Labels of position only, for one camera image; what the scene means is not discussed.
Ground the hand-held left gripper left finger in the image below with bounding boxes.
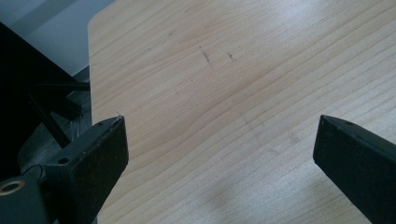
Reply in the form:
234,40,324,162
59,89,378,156
43,115,130,224

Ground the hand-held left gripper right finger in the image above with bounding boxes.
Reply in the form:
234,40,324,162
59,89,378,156
312,114,396,224

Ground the black metal stand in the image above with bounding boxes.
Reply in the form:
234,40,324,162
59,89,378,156
0,21,92,182

